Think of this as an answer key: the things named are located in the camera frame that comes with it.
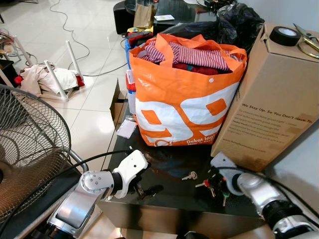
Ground white card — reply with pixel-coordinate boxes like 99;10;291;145
115;119;138;139

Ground orange and white shopping bag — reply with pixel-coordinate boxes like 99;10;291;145
128;33;248;148

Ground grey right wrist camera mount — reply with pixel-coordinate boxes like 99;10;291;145
210;152;241;184

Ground key with green cap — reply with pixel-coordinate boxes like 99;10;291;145
221;189;230;207

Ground beige crumpled cloth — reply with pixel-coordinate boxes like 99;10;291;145
19;63;83;98

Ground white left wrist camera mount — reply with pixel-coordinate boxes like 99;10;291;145
117;149;150;199

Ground gold handled scissors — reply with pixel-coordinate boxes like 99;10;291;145
293;23;319;61

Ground white tube rack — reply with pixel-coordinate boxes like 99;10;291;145
10;36;86;103

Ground brown paper bag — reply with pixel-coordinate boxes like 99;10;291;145
133;3;155;30

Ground small open cardboard box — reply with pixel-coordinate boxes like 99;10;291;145
110;79;131;131

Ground red white striped clothes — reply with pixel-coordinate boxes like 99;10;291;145
137;40;245;76

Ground thin dark floor cable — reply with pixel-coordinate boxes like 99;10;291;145
49;0;129;78

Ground black cabinet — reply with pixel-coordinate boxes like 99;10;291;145
113;0;136;35

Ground small white paper sheet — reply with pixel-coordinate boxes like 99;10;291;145
154;14;175;22

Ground single silver key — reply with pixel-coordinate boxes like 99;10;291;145
181;171;198;181

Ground black wire cage fan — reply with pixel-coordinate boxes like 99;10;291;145
0;84;89;226

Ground key bunch with red caps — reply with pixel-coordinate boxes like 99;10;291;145
195;177;217;198

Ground black tape roll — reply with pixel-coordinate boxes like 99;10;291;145
269;26;302;47

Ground tall brown cardboard box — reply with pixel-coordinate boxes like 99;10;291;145
210;22;319;173

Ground black plastic rubbish bag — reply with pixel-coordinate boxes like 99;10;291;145
216;2;265;51

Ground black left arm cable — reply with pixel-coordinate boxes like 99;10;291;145
49;149;133;186

